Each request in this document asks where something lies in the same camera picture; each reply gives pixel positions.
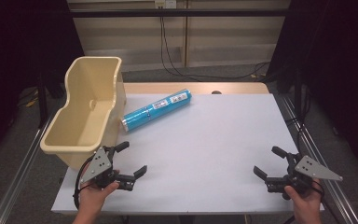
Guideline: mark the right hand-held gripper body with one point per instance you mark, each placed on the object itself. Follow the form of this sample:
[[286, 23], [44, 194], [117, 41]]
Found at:
[[304, 174]]

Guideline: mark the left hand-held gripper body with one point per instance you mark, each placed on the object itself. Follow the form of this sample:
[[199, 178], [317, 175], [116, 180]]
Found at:
[[101, 166]]

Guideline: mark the person's right hand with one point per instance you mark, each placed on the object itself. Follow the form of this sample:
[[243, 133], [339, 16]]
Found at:
[[306, 199]]

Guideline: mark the person's left hand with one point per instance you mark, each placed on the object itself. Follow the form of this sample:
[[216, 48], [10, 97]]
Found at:
[[94, 196]]

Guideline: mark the cream plastic bin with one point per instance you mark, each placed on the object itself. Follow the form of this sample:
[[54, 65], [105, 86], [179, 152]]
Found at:
[[84, 124]]

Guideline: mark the blue cylindrical roll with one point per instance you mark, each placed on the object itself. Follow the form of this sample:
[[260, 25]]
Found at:
[[155, 110]]

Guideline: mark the white table mat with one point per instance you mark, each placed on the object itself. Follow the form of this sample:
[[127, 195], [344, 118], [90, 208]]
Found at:
[[205, 149]]

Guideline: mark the wooden table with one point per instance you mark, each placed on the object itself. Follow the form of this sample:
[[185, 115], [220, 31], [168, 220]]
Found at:
[[174, 87]]

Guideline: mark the dark curtain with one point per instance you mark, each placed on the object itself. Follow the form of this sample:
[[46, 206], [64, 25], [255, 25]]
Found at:
[[21, 46], [338, 62]]

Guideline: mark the metal floor rail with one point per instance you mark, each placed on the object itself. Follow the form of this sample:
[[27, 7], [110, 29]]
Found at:
[[323, 161], [18, 174]]

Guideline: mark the black upright stand post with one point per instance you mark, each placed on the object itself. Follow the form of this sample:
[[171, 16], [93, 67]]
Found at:
[[42, 99], [297, 93]]

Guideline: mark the black horizontal frame bar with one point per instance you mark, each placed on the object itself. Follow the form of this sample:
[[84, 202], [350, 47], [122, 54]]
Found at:
[[174, 12]]

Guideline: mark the white wall socket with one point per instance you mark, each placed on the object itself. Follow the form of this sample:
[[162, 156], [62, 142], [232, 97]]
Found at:
[[165, 3]]

